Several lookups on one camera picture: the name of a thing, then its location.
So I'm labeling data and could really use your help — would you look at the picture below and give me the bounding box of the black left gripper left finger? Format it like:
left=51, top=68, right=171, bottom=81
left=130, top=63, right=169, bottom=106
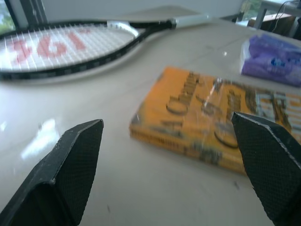
left=0, top=119, right=104, bottom=226

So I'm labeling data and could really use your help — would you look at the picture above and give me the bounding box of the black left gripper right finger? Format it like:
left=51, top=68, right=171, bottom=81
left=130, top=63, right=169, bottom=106
left=230, top=112, right=301, bottom=226

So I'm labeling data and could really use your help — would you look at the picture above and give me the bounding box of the orange paperback book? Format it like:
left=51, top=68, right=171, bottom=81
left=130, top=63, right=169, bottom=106
left=129, top=66, right=301, bottom=175

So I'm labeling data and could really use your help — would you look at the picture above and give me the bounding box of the purple plastic tissue pack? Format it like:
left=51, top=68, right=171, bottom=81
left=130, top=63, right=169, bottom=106
left=240, top=33, right=301, bottom=88

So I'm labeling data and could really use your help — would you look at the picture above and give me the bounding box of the black white tennis racket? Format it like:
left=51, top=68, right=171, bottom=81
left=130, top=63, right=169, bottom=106
left=0, top=13, right=209, bottom=81

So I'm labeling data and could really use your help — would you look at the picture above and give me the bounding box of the grey metal table frame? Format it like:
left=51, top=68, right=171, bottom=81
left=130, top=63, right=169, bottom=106
left=220, top=4, right=301, bottom=31

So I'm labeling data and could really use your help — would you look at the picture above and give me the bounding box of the dark window frame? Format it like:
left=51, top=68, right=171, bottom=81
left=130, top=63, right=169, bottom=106
left=4, top=0, right=48, bottom=31

